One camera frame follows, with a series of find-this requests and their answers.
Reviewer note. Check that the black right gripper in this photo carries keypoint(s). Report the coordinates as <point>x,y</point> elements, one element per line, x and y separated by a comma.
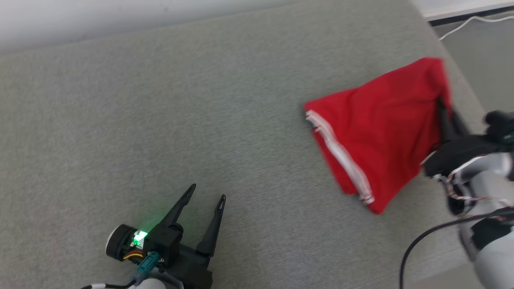
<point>461,154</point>

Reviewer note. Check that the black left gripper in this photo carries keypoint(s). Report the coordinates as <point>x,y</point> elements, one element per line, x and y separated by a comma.
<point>192,269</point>

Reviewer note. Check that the red Bulls jersey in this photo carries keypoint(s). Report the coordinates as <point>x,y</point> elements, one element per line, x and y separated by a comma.
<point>381,128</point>

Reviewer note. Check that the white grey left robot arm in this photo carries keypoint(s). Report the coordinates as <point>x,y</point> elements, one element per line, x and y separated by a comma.
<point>150,284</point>

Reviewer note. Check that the grey fabric sofa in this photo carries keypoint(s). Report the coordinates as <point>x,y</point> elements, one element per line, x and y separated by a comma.
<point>160,120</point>

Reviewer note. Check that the white board with black edge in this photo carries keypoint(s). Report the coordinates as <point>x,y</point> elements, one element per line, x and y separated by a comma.
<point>461,8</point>

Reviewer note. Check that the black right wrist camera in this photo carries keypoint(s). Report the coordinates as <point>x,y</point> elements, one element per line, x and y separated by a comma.
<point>500,126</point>

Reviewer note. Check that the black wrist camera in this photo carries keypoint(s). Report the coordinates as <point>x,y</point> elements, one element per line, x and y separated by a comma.
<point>120,243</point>
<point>500,126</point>

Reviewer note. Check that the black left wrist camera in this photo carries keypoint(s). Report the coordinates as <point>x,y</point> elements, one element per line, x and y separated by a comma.
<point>120,243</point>

